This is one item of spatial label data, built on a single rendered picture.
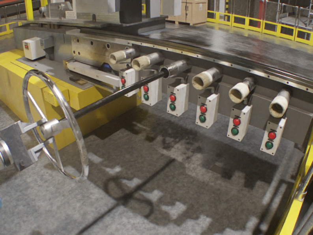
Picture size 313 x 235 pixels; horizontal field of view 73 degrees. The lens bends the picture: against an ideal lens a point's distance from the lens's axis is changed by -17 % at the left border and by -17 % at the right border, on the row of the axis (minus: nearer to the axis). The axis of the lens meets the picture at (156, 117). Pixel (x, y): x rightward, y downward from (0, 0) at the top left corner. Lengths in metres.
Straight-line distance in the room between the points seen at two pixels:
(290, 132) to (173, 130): 1.35
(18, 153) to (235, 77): 0.93
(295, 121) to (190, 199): 0.89
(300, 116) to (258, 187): 0.87
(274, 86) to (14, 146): 1.00
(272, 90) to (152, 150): 1.21
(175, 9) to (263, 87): 0.61
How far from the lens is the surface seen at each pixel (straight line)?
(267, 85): 1.12
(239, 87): 0.97
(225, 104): 1.20
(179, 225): 1.53
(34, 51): 2.57
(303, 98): 1.10
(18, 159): 0.74
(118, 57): 1.33
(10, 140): 0.74
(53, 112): 2.00
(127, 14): 1.66
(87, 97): 1.73
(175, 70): 1.14
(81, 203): 1.69
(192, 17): 7.24
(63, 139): 2.15
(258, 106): 1.13
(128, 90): 0.95
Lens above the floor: 1.26
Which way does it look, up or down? 31 degrees down
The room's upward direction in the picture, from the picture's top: straight up
